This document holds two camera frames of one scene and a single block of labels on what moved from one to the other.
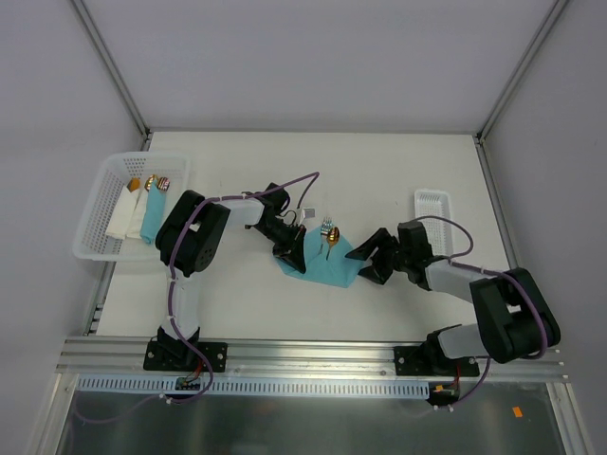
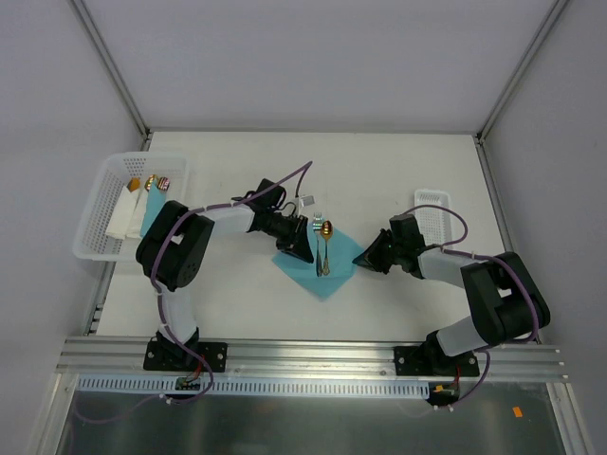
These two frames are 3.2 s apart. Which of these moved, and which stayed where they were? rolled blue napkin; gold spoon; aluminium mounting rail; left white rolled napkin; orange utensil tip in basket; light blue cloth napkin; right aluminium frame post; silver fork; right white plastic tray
Moved: light blue cloth napkin; gold spoon; silver fork
Stayed: right white plastic tray; right aluminium frame post; orange utensil tip in basket; rolled blue napkin; aluminium mounting rail; left white rolled napkin
